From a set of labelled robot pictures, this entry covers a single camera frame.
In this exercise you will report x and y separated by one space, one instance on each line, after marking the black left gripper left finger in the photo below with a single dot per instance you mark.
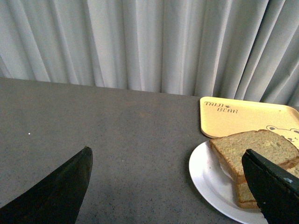
57 198

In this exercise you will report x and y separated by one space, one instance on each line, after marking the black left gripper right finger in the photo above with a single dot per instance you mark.
275 190

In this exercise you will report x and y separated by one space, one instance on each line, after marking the bread slice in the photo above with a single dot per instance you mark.
230 149
246 200

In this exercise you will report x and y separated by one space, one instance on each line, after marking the white round plate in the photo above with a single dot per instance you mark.
217 188

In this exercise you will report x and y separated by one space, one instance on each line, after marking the toy fried egg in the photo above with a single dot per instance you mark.
224 170

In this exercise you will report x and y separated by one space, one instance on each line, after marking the beige bear cartoon tray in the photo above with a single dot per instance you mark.
222 117

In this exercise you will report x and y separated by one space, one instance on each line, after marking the grey pleated curtain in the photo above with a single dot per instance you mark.
241 49

